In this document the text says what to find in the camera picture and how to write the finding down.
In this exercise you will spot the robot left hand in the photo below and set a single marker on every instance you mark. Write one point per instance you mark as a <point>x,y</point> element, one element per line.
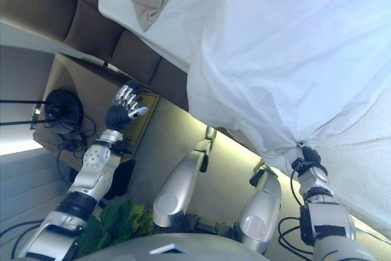
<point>119,114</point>

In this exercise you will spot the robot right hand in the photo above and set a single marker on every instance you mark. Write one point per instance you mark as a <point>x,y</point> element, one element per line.
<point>310,157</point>

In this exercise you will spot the white duvet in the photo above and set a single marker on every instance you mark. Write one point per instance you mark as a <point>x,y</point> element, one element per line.
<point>290,59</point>

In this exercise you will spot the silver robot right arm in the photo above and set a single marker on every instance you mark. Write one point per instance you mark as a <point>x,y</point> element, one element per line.
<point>330,221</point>

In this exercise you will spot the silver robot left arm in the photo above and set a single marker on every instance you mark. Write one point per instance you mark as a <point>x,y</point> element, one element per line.
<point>91,169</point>

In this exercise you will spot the brown wooden nightstand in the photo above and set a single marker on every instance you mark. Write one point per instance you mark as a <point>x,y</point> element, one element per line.
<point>88,86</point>

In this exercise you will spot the black round lamp base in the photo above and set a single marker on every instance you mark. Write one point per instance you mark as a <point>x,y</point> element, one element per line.
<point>64,105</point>

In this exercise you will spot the white textured blanket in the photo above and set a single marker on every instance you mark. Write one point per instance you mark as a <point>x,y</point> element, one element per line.
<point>377,166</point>

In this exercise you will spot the silver robot right leg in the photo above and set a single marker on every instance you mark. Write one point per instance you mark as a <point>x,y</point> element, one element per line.
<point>259,212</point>

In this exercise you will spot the silver robot leg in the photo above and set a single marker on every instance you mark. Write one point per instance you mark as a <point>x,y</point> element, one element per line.
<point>177,187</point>
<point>259,212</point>

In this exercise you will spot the silver robot left leg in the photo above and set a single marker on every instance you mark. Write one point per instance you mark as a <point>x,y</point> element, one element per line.
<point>177,187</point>

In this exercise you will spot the black thin lamp pole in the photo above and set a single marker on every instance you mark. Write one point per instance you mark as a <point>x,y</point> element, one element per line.
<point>18,101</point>
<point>18,123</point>

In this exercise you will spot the green leafy plant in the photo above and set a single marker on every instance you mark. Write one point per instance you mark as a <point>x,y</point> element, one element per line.
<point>119,227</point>

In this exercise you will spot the silver robot torso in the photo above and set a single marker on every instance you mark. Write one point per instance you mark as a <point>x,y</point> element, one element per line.
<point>171,248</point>

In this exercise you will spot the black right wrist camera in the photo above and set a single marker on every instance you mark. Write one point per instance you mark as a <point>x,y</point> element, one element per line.
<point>299,163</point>

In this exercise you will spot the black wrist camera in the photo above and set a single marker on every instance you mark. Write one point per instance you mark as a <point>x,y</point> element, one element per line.
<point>299,163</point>
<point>123,146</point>

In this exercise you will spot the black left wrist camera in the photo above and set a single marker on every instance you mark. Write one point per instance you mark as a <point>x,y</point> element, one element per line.
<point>123,146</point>

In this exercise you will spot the brown upholstered bed frame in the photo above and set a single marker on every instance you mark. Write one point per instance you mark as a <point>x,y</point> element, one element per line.
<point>137,53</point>

